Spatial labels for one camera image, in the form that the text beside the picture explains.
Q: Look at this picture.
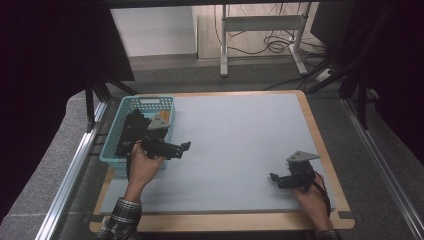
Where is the bundle of black floor cables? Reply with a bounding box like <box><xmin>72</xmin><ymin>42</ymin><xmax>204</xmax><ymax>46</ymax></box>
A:
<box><xmin>213</xmin><ymin>3</ymin><xmax>329</xmax><ymax>57</ymax></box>

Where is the white power strip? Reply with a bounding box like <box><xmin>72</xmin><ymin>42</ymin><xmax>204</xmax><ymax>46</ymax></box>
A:
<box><xmin>314</xmin><ymin>67</ymin><xmax>334</xmax><ymax>83</ymax></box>

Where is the white metal desk frame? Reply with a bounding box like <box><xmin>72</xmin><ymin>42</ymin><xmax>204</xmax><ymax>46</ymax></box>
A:
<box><xmin>219</xmin><ymin>2</ymin><xmax>310</xmax><ymax>78</ymax></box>

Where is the white panel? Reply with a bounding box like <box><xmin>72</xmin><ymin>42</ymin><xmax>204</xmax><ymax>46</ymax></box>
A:
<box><xmin>109</xmin><ymin>5</ymin><xmax>198</xmax><ymax>58</ymax></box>

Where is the dark cloth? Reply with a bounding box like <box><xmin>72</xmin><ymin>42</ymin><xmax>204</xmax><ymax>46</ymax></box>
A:
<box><xmin>114</xmin><ymin>108</ymin><xmax>152</xmax><ymax>158</ymax></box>

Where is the black curtain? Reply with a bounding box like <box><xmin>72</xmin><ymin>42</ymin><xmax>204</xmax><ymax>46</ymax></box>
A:
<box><xmin>0</xmin><ymin>0</ymin><xmax>136</xmax><ymax>223</ymax></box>
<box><xmin>361</xmin><ymin>0</ymin><xmax>424</xmax><ymax>168</ymax></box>

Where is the black tripod stand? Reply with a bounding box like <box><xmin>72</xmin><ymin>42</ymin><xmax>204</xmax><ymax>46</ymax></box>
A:
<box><xmin>84</xmin><ymin>77</ymin><xmax>138</xmax><ymax>132</ymax></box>

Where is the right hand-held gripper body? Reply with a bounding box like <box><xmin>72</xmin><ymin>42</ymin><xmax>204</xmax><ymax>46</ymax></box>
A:
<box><xmin>278</xmin><ymin>150</ymin><xmax>322</xmax><ymax>193</ymax></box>

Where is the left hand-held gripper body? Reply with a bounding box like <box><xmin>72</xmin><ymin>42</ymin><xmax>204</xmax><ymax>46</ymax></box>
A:
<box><xmin>133</xmin><ymin>111</ymin><xmax>185</xmax><ymax>160</ymax></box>

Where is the black metal stand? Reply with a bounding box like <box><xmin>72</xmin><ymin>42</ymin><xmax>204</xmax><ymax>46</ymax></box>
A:
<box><xmin>305</xmin><ymin>3</ymin><xmax>394</xmax><ymax>131</ymax></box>

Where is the light blue perforated plastic basket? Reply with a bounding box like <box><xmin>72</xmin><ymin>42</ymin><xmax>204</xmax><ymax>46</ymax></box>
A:
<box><xmin>99</xmin><ymin>95</ymin><xmax>177</xmax><ymax>170</ymax></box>

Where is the aluminium rail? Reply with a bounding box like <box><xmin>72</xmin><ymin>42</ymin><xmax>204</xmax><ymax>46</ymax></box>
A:
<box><xmin>341</xmin><ymin>97</ymin><xmax>424</xmax><ymax>240</ymax></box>
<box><xmin>34</xmin><ymin>101</ymin><xmax>108</xmax><ymax>240</ymax></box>

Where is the grey table mat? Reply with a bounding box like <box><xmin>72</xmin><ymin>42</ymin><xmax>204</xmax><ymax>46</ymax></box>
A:
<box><xmin>99</xmin><ymin>93</ymin><xmax>342</xmax><ymax>215</ymax></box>

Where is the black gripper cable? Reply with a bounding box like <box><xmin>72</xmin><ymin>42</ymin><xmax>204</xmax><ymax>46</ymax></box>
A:
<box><xmin>313</xmin><ymin>172</ymin><xmax>333</xmax><ymax>218</ymax></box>

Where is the person's right hand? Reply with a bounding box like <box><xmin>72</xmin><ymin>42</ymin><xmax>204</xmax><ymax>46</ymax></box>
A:
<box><xmin>292</xmin><ymin>182</ymin><xmax>332</xmax><ymax>232</ymax></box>

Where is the person's left hand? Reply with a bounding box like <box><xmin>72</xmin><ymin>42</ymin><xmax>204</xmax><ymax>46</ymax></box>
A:
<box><xmin>127</xmin><ymin>141</ymin><xmax>166</xmax><ymax>196</ymax></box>

